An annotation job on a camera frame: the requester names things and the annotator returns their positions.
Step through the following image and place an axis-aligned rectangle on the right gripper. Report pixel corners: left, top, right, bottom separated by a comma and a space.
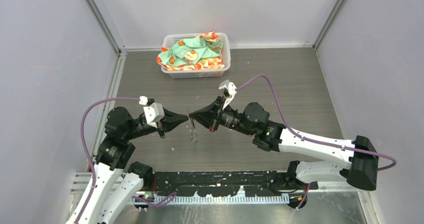
190, 95, 255, 136

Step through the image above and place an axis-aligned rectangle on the large metal keyring holder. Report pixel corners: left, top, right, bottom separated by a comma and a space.
188, 117, 198, 143

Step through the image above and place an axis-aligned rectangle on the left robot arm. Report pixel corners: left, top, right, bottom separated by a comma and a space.
67, 103, 189, 223

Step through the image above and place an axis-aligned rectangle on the green orange patterned cloth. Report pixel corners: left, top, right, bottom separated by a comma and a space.
156, 32, 225, 71

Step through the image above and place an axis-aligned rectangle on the white plastic basket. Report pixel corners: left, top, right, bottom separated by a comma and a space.
161, 33, 231, 79

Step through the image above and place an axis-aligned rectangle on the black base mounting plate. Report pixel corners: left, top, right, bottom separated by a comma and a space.
141, 170, 306, 197

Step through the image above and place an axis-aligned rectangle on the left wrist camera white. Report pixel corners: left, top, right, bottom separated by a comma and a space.
143, 102, 165, 128

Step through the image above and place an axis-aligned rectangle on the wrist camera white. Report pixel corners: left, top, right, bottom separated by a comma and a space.
143, 102, 165, 128
218, 79, 237, 110

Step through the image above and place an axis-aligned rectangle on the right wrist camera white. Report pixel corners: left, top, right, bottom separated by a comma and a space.
218, 79, 237, 110

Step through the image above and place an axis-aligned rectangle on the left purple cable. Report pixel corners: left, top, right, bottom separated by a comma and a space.
72, 96, 178, 224

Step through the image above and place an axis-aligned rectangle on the purple cable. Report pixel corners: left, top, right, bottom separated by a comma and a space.
72, 96, 178, 224
235, 74, 397, 211

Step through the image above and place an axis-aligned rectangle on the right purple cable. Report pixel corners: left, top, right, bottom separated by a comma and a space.
235, 74, 397, 211

